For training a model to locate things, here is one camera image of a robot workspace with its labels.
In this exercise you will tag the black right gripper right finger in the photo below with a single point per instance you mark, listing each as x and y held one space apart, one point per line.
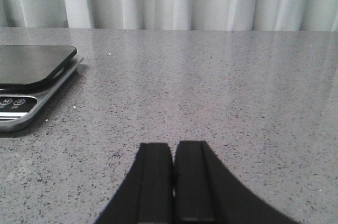
207 192

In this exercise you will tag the black silver kitchen scale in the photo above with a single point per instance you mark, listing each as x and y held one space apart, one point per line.
30 76

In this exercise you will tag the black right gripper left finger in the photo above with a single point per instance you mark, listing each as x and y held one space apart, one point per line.
146 194

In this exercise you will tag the white pleated curtain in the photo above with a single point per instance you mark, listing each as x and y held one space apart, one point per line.
269 15

